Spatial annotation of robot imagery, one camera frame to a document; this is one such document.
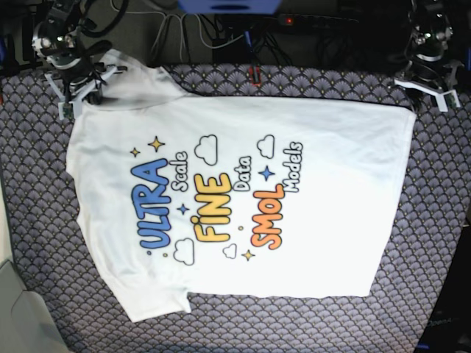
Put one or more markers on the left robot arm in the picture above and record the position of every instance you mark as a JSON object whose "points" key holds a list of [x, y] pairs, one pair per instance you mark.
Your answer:
{"points": [[431, 16]]}

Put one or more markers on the black power strip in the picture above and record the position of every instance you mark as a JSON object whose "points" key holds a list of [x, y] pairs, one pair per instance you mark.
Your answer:
{"points": [[315, 21]]}

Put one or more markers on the blue box at top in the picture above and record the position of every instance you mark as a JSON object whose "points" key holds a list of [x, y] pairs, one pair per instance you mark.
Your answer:
{"points": [[229, 6]]}

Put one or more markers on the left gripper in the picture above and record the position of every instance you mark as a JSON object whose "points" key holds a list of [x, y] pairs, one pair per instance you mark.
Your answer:
{"points": [[428, 72]]}

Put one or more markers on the fan-patterned grey tablecloth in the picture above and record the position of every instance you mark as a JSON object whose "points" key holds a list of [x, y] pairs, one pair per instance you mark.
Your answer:
{"points": [[52, 258]]}

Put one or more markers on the white printed T-shirt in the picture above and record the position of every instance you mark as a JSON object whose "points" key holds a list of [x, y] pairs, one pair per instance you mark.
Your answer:
{"points": [[233, 195]]}

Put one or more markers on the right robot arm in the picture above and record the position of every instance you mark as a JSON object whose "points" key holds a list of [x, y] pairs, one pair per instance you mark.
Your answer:
{"points": [[67, 15]]}

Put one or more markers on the red table clamp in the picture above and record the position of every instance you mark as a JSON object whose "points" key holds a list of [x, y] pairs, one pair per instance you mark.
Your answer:
{"points": [[255, 75]]}

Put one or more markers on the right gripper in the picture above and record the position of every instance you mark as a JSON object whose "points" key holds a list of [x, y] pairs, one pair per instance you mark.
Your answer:
{"points": [[76, 77]]}

